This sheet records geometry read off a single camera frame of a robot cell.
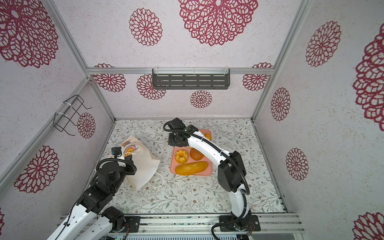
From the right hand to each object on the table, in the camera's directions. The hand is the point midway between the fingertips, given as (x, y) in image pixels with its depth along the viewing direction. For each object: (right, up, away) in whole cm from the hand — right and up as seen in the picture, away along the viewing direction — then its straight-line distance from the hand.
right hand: (171, 139), depth 86 cm
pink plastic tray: (+21, -21, +6) cm, 30 cm away
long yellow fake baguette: (+10, -17, +1) cm, 20 cm away
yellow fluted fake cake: (+5, -11, +9) cm, 15 cm away
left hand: (-19, -10, -11) cm, 24 cm away
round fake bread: (+14, -10, +8) cm, 19 cm away
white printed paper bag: (-14, -12, -5) cm, 19 cm away
